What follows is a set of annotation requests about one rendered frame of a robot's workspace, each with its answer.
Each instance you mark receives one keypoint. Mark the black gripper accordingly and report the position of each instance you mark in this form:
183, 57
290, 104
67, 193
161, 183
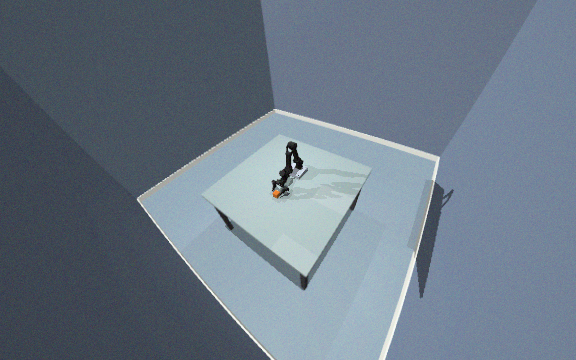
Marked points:
275, 184

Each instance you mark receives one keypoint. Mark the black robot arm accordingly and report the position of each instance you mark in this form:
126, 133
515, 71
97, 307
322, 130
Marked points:
289, 169

